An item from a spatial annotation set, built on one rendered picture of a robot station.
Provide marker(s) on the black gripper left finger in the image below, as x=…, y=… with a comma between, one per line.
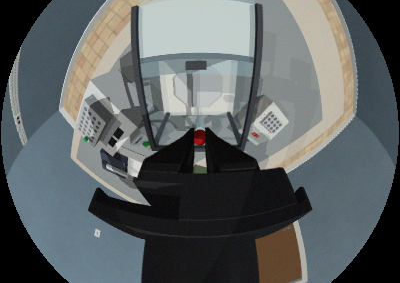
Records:
x=177, y=156

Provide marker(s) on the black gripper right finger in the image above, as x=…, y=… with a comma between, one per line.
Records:
x=222, y=157

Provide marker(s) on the white block with round holes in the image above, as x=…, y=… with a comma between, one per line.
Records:
x=263, y=110

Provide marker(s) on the grey bench mat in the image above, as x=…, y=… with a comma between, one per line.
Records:
x=288, y=77

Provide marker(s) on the red-capped test tube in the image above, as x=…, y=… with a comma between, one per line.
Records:
x=199, y=134

